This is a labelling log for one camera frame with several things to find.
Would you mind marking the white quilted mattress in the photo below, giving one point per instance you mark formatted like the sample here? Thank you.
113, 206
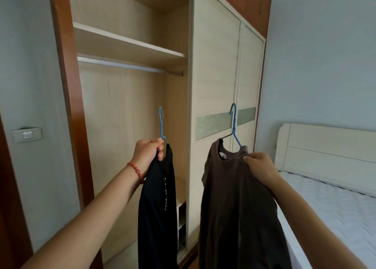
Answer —
337, 213

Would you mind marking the wardrobe shelf board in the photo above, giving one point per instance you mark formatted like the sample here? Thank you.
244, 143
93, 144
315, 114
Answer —
123, 46

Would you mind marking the person's left forearm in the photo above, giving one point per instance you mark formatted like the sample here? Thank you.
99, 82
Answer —
88, 224

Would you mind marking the grey t-shirt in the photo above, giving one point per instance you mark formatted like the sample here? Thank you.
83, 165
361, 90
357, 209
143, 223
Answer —
235, 204

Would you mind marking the white and brown wardrobe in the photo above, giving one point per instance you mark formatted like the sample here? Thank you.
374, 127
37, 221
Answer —
123, 107

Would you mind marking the silver wardrobe hanging rail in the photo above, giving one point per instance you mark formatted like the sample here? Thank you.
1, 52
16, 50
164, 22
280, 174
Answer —
117, 63

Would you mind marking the person's right forearm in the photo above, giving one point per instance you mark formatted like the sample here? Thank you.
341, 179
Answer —
311, 227

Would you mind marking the white bed frame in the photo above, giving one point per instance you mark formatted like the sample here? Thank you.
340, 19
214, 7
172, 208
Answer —
323, 148

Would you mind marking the white light switch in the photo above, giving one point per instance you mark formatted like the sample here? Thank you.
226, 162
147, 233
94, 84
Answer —
27, 135

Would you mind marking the white wardrobe sliding door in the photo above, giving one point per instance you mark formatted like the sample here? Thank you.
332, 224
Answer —
214, 57
249, 71

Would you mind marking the black Li-Ning t-shirt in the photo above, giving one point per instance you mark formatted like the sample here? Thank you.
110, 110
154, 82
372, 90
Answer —
155, 218

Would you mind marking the person's left hand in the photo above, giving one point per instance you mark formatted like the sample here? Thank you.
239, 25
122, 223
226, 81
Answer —
147, 154

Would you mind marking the person's right hand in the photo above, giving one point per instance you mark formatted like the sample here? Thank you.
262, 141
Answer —
264, 168

